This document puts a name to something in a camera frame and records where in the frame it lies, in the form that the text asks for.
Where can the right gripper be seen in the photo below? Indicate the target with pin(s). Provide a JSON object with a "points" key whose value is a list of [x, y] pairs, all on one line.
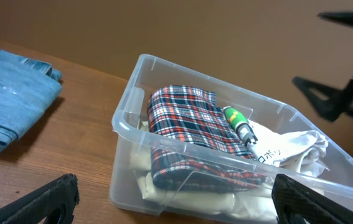
{"points": [[328, 101]]}

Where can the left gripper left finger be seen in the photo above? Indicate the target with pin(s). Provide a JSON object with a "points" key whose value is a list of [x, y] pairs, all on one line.
{"points": [[52, 203]]}

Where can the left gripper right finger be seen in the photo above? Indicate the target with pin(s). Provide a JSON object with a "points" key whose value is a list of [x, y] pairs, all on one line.
{"points": [[296, 203]]}

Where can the cream cloth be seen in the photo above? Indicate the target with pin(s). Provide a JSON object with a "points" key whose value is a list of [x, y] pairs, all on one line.
{"points": [[255, 204]]}

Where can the white printed t-shirt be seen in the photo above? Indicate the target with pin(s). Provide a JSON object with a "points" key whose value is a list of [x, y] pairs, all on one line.
{"points": [[299, 151]]}

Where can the red plaid shirt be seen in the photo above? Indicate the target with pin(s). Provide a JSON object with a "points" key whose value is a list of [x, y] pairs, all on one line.
{"points": [[191, 115]]}

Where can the blue denim jeans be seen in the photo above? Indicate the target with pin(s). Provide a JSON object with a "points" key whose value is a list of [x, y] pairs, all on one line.
{"points": [[27, 88]]}

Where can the clear plastic storage container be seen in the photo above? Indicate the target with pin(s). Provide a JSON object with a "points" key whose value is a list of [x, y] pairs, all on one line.
{"points": [[192, 144]]}

